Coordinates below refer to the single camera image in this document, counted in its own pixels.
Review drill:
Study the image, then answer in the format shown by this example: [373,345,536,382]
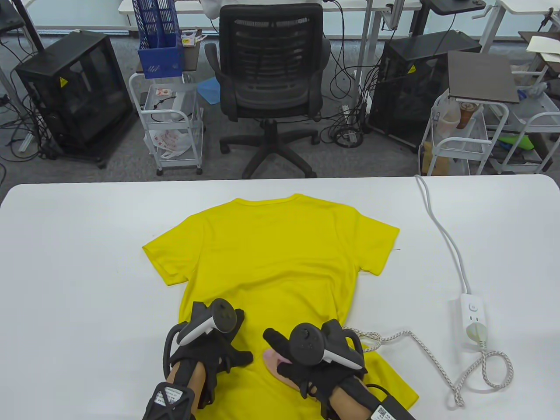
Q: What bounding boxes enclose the black white hand controller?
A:
[163,298,240,379]
[289,319,366,368]

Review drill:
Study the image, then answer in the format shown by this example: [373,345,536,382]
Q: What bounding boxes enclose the person's right hand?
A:
[262,319,369,418]

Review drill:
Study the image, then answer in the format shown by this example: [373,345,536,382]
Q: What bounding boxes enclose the white power strip cable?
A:
[413,175,472,296]

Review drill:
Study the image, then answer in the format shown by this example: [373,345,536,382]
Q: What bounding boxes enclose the black mesh office chair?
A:
[205,3,332,179]

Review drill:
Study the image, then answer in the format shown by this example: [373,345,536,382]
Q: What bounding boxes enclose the blue file rack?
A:
[131,0,184,79]

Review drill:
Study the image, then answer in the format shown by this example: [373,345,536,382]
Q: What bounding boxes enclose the black computer case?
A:
[367,31,482,151]
[15,31,134,169]

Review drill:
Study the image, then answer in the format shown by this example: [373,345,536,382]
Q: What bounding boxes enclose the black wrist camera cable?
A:
[364,384,396,405]

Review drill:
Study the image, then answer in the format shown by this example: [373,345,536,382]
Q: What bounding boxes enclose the braided white iron cord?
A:
[343,326,515,406]

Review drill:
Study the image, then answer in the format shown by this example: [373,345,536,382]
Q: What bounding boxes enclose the black desk stand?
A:
[411,0,487,36]

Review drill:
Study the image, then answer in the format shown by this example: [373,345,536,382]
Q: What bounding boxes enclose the black caged wrist camera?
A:
[142,381,196,420]

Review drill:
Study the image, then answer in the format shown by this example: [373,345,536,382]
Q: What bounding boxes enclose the yellow t-shirt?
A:
[142,192,420,420]

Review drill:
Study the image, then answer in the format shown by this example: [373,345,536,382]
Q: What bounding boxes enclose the blue plastic sheet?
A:
[196,79,221,105]

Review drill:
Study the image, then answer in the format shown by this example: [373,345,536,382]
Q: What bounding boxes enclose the white floor power strip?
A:
[341,104,357,145]

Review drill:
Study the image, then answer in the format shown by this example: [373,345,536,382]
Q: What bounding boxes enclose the pink electric iron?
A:
[262,349,300,390]

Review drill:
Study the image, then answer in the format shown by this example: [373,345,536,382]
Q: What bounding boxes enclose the black cable bundle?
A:
[319,118,364,149]

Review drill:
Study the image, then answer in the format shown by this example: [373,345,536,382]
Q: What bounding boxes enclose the white wire cart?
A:
[418,90,510,176]
[129,72,205,175]
[490,79,560,175]

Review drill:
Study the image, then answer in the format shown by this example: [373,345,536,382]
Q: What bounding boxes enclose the white red plastic bag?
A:
[144,129,192,159]

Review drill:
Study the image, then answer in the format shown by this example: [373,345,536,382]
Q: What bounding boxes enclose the white crank desk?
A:
[470,0,560,53]

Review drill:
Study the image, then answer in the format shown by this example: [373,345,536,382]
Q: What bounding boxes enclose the brown coffee cup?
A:
[455,101,480,130]

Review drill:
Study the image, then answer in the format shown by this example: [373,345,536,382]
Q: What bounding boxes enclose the person's left forearm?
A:
[164,364,208,405]

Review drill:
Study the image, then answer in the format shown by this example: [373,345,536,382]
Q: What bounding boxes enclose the person's left hand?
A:
[169,301,254,410]

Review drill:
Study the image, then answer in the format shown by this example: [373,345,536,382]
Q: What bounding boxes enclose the black box wrist camera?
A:
[371,403,416,420]

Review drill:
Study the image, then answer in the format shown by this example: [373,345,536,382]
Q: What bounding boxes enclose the translucent white container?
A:
[437,103,461,138]

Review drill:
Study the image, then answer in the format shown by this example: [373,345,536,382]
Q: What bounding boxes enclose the person's right forearm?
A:
[328,378,385,420]

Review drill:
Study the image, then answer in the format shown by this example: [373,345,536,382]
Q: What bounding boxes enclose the green plastic object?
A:
[499,135,535,151]

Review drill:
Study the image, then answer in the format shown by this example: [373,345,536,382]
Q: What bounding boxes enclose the brown cardboard box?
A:
[422,142,451,175]

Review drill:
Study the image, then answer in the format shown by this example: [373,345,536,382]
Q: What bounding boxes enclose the white table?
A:
[0,174,560,420]

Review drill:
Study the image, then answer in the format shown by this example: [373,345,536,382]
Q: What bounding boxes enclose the beige paper folder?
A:
[525,35,560,64]

